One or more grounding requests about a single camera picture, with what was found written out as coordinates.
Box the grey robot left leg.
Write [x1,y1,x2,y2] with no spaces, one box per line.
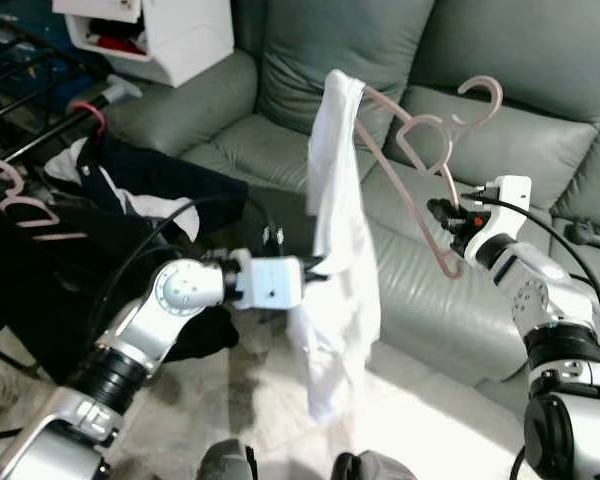
[198,438,261,480]

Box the black shirt with grey print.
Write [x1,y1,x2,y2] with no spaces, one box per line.
[0,200,241,371]

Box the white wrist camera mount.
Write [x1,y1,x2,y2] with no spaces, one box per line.
[242,255,306,311]
[465,175,533,256]

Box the grey green leather sofa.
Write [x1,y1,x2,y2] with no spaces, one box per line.
[105,0,600,391]

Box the black metal drying rack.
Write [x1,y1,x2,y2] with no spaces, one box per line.
[0,15,141,166]

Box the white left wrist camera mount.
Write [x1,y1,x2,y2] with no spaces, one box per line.
[242,255,306,311]

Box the white shirt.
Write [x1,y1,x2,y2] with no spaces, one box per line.
[285,70,383,426]

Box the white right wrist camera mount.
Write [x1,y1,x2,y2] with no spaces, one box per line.
[465,175,533,256]

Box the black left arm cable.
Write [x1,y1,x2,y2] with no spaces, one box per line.
[90,195,271,331]

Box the red pink plastic hanger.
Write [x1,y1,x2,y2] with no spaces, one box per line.
[68,98,109,136]

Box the pale pink plastic hanger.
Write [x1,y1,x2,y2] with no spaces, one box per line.
[358,75,506,281]
[0,158,86,243]

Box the navy and white garment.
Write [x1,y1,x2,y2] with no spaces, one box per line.
[45,135,251,241]

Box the white plastic storage bin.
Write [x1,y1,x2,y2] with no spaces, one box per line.
[52,0,236,89]

